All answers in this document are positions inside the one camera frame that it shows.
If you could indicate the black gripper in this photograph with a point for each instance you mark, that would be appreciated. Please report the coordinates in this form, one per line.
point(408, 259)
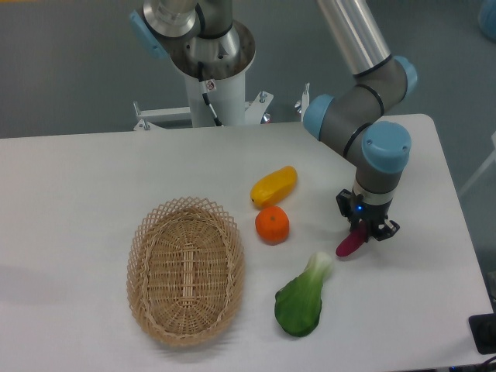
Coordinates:
point(355, 209)

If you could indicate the purple sweet potato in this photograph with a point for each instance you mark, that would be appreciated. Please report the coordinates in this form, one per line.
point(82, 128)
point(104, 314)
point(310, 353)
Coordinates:
point(356, 238)

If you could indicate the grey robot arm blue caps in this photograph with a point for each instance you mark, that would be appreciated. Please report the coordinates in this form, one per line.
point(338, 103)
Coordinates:
point(351, 125)

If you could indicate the orange tangerine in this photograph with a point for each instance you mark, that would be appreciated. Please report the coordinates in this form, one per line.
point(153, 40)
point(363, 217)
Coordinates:
point(272, 225)

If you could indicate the yellow mango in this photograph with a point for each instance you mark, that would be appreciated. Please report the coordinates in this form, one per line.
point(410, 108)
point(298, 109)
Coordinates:
point(274, 187)

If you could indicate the green bok choy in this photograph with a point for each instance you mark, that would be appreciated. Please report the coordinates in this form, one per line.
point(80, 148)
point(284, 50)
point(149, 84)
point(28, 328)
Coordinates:
point(298, 304)

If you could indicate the black device at table edge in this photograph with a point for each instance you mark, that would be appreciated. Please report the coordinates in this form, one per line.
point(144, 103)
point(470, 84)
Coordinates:
point(482, 328)

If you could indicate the woven wicker basket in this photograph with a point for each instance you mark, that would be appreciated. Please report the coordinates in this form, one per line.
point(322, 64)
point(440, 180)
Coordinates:
point(185, 272)

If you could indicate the light blue object top right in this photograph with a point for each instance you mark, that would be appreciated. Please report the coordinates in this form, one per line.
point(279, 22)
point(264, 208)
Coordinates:
point(487, 19)

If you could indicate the white metal base frame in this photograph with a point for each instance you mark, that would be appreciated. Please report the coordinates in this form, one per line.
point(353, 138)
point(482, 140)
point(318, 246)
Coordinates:
point(254, 112)

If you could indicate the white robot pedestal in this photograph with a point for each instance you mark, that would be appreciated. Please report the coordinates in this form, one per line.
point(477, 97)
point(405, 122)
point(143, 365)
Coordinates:
point(214, 72)

